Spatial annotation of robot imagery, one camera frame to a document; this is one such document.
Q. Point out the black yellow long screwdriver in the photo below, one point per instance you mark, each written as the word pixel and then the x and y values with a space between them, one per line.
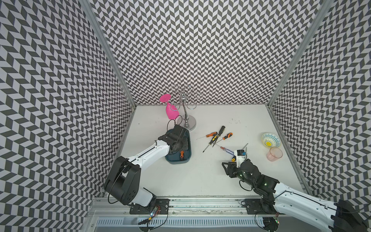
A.
pixel 218 135

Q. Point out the orange black short screwdriver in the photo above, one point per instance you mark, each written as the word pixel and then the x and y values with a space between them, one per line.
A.
pixel 224 138

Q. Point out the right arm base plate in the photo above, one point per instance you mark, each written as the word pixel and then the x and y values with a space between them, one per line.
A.
pixel 258 206

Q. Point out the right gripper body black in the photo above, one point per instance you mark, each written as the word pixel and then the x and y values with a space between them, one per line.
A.
pixel 236 172

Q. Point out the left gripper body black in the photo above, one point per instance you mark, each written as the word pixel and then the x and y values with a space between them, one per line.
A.
pixel 182 144

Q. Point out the small orange handle screwdriver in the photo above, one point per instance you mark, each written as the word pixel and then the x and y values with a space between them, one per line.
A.
pixel 211 135

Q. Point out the pink transparent cup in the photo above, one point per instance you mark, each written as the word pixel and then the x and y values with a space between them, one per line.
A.
pixel 274 154

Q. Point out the pink plastic wine glass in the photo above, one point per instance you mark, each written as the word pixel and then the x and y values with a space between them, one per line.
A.
pixel 171 110

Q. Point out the chrome glass holder stand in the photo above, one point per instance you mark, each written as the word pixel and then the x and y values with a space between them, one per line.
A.
pixel 185 98

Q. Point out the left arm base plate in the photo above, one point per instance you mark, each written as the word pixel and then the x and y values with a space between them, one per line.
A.
pixel 162 203

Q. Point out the patterned ceramic bowl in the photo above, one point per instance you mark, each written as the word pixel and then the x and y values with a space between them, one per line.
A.
pixel 271 140

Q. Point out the black yellow phillips screwdriver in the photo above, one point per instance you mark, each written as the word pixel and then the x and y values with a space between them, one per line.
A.
pixel 211 142

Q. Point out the blue transparent handle screwdriver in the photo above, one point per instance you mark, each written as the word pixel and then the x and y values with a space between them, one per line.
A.
pixel 228 151

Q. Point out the teal plastic storage box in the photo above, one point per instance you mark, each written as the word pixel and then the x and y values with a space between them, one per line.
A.
pixel 174 158

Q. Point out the aluminium front rail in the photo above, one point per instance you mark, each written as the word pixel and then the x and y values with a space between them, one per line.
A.
pixel 180 206

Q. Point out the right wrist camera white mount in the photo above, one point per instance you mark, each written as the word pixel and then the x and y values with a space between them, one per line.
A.
pixel 240 157

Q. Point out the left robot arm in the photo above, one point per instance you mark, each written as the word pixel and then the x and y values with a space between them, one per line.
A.
pixel 123 181

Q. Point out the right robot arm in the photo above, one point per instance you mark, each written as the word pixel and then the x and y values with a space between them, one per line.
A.
pixel 278 198

